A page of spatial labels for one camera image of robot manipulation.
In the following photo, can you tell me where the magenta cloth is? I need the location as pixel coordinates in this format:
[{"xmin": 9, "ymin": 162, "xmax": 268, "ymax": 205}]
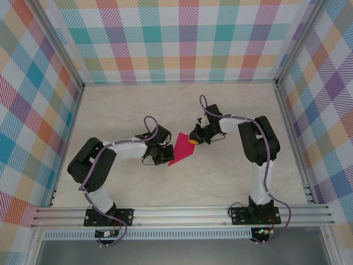
[{"xmin": 167, "ymin": 132, "xmax": 196, "ymax": 167}]

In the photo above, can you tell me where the small black circuit board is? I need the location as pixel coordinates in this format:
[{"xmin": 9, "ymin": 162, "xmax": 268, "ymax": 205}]
[{"xmin": 94, "ymin": 230, "xmax": 119, "ymax": 239}]

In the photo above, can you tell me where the grey metal panel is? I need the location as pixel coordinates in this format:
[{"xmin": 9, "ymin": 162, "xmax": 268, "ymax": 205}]
[{"xmin": 34, "ymin": 238, "xmax": 333, "ymax": 265}]

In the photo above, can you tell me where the aluminium mounting rail beam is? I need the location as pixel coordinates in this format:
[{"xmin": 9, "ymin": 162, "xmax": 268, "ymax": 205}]
[{"xmin": 30, "ymin": 205, "xmax": 336, "ymax": 230}]

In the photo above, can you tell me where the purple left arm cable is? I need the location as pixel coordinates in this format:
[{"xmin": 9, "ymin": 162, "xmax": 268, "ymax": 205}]
[{"xmin": 78, "ymin": 115, "xmax": 161, "ymax": 248}]

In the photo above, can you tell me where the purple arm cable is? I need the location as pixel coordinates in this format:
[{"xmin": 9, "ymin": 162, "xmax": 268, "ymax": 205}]
[
  {"xmin": 78, "ymin": 115, "xmax": 161, "ymax": 248},
  {"xmin": 199, "ymin": 94, "xmax": 293, "ymax": 246}
]

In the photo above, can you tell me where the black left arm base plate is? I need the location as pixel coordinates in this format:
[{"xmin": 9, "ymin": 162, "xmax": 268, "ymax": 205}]
[{"xmin": 84, "ymin": 207, "xmax": 135, "ymax": 227}]

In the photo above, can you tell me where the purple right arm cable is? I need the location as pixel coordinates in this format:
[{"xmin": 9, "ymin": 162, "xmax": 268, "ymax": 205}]
[{"xmin": 199, "ymin": 94, "xmax": 293, "ymax": 246}]

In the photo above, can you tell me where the perforated metal cable duct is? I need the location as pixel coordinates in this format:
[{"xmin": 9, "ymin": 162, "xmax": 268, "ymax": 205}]
[{"xmin": 42, "ymin": 230, "xmax": 253, "ymax": 240}]

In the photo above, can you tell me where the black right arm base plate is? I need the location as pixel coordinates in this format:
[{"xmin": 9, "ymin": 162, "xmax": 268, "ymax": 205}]
[{"xmin": 231, "ymin": 206, "xmax": 281, "ymax": 226}]

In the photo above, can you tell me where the aluminium table edge rail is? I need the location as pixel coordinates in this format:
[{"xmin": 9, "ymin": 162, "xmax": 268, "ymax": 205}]
[
  {"xmin": 274, "ymin": 84, "xmax": 318, "ymax": 205},
  {"xmin": 48, "ymin": 85, "xmax": 85, "ymax": 208}
]

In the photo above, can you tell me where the aluminium frame post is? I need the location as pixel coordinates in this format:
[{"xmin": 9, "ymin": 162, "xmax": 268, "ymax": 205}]
[
  {"xmin": 27, "ymin": 0, "xmax": 86, "ymax": 92},
  {"xmin": 274, "ymin": 0, "xmax": 330, "ymax": 89}
]

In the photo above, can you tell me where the aluminium frame leg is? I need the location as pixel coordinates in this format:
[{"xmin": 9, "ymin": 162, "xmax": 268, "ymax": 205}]
[
  {"xmin": 23, "ymin": 229, "xmax": 46, "ymax": 265},
  {"xmin": 321, "ymin": 226, "xmax": 340, "ymax": 265}
]

